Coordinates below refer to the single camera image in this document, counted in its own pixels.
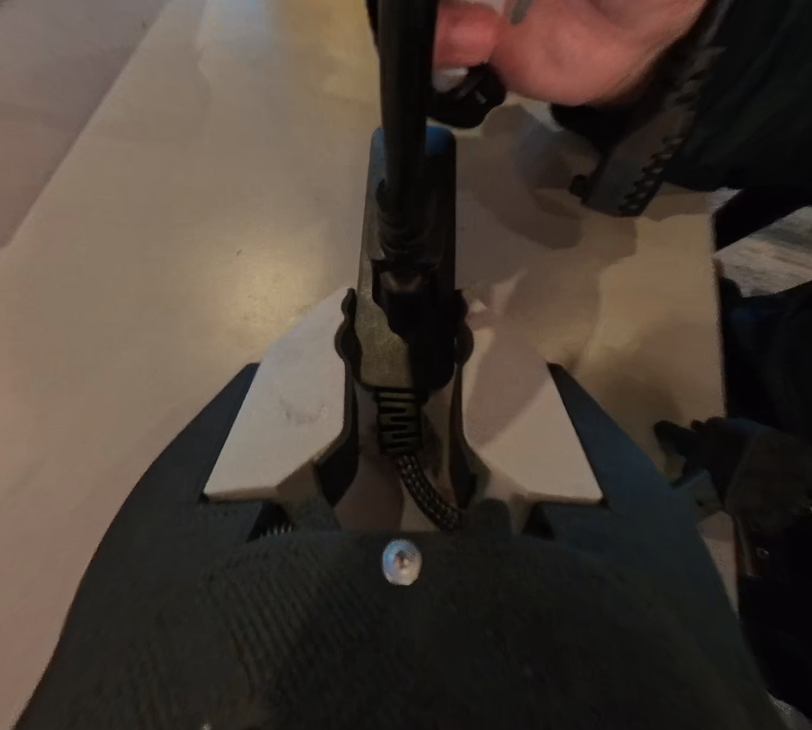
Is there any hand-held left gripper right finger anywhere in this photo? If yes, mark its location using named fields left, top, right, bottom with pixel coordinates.
left=447, top=292, right=604, bottom=505

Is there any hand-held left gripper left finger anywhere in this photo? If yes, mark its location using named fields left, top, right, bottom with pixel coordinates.
left=204, top=289, right=359, bottom=505

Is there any black power strip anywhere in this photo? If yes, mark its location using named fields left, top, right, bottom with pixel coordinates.
left=354, top=129, right=459, bottom=391

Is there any braided power strip cable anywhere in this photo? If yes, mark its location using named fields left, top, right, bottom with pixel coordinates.
left=374, top=384, right=812, bottom=535

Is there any short black extension cord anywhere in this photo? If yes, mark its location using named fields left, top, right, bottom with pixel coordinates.
left=370, top=0, right=459, bottom=388

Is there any person's right forearm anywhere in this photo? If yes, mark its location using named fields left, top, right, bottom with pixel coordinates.
left=549, top=0, right=812, bottom=218

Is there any person's right hand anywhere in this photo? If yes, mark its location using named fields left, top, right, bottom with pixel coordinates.
left=434, top=0, right=757, bottom=107

